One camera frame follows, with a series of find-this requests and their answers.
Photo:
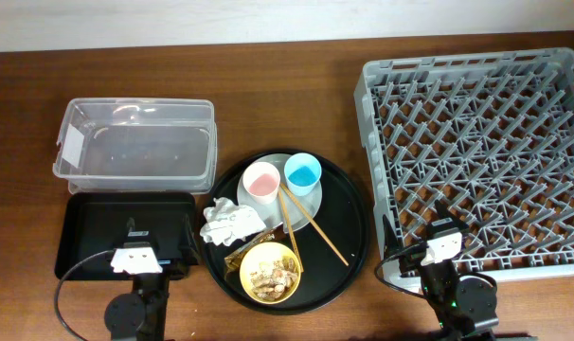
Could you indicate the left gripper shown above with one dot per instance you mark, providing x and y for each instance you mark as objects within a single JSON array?
[{"x": 179, "y": 267}]

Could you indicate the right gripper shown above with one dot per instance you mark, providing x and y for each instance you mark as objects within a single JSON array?
[{"x": 411, "y": 258}]

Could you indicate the white tissue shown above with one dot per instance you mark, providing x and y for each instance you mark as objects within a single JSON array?
[{"x": 227, "y": 222}]

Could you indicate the gold snack wrapper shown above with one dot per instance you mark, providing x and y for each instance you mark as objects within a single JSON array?
[{"x": 233, "y": 261}]

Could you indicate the yellow bowl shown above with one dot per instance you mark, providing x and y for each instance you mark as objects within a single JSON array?
[{"x": 267, "y": 251}]

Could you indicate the pink plastic cup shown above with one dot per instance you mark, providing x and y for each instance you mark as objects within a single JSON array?
[{"x": 261, "y": 181}]

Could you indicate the peanut shell food scraps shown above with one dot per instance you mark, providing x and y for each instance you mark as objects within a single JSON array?
[{"x": 273, "y": 280}]

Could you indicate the blue plastic cup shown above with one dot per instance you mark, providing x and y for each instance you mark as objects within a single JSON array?
[{"x": 302, "y": 171}]

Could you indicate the wooden chopstick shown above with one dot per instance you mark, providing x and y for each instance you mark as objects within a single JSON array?
[
  {"x": 316, "y": 226},
  {"x": 287, "y": 222}
]

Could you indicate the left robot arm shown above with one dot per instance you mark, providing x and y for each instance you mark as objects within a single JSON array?
[{"x": 141, "y": 314}]

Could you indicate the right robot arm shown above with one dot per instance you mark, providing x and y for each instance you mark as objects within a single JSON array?
[{"x": 464, "y": 304}]

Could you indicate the grey dishwasher rack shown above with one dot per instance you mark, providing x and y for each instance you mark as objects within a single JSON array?
[{"x": 492, "y": 136}]

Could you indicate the black rectangular tray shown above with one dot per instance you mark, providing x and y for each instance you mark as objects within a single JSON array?
[{"x": 92, "y": 221}]

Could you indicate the round black serving tray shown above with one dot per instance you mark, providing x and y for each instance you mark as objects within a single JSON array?
[{"x": 343, "y": 218}]

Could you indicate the clear plastic bin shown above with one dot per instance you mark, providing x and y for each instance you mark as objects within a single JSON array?
[{"x": 137, "y": 144}]

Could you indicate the grey round plate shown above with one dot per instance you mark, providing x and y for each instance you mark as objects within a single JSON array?
[{"x": 271, "y": 213}]

